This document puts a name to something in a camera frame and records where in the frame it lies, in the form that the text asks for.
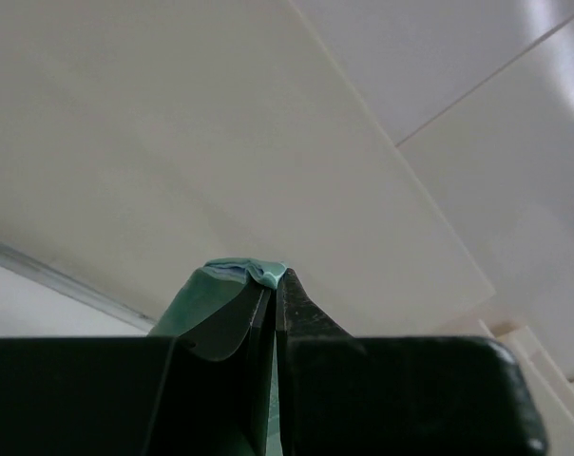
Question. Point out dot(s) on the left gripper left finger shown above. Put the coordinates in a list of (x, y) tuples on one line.
[(204, 392)]

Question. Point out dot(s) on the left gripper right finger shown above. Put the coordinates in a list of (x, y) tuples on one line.
[(414, 395)]

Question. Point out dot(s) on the green patterned cloth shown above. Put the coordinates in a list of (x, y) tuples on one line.
[(212, 286)]

